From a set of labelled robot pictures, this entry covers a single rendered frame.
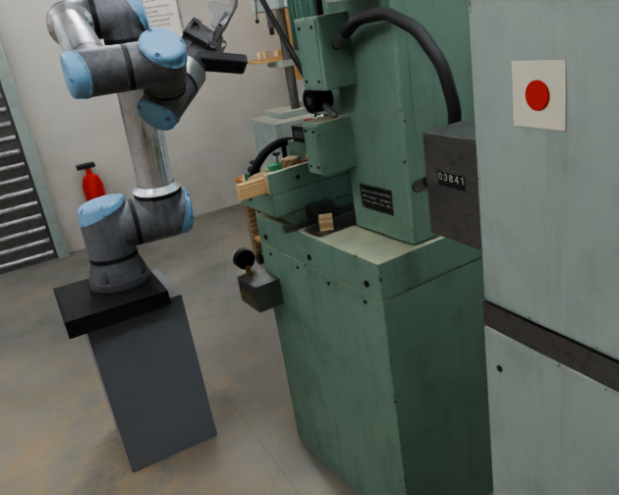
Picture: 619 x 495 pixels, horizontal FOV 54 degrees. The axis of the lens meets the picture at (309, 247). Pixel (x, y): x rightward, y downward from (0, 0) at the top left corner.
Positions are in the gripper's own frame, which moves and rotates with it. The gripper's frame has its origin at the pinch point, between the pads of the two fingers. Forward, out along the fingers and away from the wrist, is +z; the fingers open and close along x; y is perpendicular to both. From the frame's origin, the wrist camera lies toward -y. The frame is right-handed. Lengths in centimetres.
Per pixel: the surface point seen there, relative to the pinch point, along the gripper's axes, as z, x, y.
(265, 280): -37, 46, -38
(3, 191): 45, 277, 128
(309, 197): -22.9, 19.4, -36.8
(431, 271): -39, 0, -67
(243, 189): -30.8, 18.0, -20.9
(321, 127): -22.8, -7.2, -30.7
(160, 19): 185, 215, 94
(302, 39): -12.6, -17.2, -18.4
